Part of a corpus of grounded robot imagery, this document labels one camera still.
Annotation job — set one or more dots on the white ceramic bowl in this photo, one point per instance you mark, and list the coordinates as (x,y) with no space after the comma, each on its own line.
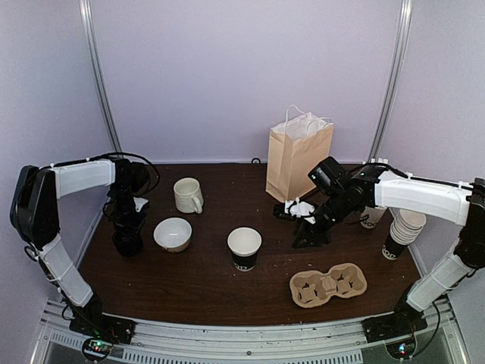
(173,235)

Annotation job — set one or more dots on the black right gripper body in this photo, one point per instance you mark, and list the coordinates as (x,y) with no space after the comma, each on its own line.
(336,212)

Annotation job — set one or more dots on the aluminium front rail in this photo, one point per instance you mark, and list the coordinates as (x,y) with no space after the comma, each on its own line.
(342,341)

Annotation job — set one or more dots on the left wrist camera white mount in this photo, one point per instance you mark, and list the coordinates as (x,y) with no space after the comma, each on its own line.
(140,203)

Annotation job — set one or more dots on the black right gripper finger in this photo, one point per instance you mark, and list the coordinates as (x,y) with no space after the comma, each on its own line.
(301,238)
(319,238)

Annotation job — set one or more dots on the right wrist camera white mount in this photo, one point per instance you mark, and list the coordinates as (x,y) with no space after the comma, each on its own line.
(291,210)

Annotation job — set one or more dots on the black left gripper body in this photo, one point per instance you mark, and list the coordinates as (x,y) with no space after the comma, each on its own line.
(123,215)

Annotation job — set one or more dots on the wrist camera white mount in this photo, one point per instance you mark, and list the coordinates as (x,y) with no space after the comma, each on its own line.
(291,210)
(140,203)

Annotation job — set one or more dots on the cardboard two-cup carrier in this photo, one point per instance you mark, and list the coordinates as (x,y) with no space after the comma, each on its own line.
(313,288)

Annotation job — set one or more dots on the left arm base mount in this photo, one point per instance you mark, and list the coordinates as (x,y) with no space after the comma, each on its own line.
(110,329)

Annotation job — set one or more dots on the white cup holding straws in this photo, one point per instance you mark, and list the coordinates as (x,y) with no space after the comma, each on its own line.
(371,216)

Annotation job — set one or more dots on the brown paper bag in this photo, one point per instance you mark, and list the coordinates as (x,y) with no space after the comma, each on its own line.
(296,145)

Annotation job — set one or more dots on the left aluminium frame post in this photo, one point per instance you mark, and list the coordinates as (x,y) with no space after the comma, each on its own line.
(89,30)

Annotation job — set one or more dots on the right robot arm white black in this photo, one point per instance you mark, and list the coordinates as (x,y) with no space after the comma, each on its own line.
(377,184)

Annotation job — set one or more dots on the right aluminium frame post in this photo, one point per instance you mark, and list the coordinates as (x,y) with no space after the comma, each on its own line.
(399,53)

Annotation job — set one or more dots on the white ceramic mug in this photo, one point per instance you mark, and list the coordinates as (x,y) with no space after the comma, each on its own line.
(188,196)

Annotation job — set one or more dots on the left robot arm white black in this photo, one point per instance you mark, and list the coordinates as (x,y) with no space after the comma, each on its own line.
(34,213)

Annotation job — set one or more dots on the black paper coffee cup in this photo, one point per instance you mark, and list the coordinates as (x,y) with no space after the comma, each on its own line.
(244,244)

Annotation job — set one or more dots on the stack of black lids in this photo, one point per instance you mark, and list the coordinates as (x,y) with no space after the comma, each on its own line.
(128,245)

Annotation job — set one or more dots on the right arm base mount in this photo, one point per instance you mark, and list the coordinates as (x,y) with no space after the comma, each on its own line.
(390,326)

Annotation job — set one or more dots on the wrapped white straws bundle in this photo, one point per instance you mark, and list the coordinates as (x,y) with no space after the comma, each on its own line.
(384,161)

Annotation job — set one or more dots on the stack of paper cups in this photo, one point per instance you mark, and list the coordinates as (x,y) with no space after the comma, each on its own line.
(403,231)

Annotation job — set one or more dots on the aluminium frame post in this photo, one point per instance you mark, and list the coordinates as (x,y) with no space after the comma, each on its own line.
(399,53)
(89,30)

